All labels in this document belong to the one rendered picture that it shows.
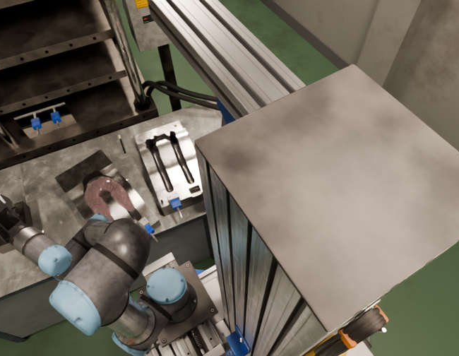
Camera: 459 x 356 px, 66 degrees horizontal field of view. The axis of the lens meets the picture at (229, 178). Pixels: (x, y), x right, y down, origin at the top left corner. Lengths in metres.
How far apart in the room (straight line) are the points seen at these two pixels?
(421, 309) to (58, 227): 2.17
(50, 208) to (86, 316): 1.27
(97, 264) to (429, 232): 0.59
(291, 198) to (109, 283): 0.47
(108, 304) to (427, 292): 2.25
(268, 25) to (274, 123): 3.72
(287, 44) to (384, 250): 3.60
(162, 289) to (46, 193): 1.07
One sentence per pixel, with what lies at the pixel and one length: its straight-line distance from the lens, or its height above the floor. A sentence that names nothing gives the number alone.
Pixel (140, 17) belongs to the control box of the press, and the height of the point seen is 1.27.
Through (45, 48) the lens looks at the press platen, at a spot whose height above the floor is 1.28.
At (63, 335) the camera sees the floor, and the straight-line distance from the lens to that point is 2.62.
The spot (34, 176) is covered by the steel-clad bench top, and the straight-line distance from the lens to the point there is 2.14.
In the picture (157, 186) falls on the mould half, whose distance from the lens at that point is 1.76.
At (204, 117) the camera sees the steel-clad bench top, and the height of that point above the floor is 0.80.
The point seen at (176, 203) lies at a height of 0.90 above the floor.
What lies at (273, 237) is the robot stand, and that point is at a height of 2.03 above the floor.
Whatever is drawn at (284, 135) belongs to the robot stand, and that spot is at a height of 2.03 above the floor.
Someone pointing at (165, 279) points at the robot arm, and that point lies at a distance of 1.16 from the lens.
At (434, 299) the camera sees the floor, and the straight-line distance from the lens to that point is 2.72.
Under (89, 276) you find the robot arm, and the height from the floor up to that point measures 1.68.
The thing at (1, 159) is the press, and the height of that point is 0.79.
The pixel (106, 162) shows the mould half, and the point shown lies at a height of 0.91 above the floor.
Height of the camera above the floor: 2.36
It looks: 58 degrees down
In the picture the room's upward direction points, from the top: 3 degrees counter-clockwise
